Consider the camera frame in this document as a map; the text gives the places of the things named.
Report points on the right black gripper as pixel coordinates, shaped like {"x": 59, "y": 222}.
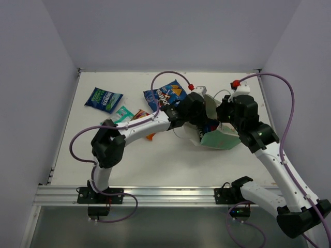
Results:
{"x": 221, "y": 108}

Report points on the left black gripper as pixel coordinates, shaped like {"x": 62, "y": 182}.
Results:
{"x": 199, "y": 120}

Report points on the dark blue red snack packet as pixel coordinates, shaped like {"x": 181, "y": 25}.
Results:
{"x": 210, "y": 126}

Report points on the blue cookie snack packet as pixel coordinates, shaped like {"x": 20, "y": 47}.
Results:
{"x": 171, "y": 93}

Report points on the green printed paper bag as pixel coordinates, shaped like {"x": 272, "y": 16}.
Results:
{"x": 225, "y": 137}

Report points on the orange snack packet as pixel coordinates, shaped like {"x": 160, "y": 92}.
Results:
{"x": 141, "y": 114}

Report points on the green mint snack packet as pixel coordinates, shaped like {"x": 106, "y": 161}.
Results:
{"x": 121, "y": 115}

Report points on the blue Burts crisps packet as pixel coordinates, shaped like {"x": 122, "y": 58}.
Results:
{"x": 103, "y": 100}

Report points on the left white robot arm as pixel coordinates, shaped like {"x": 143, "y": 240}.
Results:
{"x": 111, "y": 139}

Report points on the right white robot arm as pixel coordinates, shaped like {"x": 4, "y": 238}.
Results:
{"x": 299, "y": 209}

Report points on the blue white snack packet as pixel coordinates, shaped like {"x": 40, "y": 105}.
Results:
{"x": 200, "y": 132}

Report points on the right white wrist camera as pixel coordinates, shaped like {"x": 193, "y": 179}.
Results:
{"x": 239, "y": 88}

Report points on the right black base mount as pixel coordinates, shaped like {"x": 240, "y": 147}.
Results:
{"x": 229, "y": 194}

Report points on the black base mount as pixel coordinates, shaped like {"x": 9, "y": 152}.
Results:
{"x": 229, "y": 194}
{"x": 101, "y": 199}

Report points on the aluminium mounting rail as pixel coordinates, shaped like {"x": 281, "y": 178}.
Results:
{"x": 147, "y": 197}

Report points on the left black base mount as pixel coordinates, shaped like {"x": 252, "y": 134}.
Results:
{"x": 101, "y": 199}

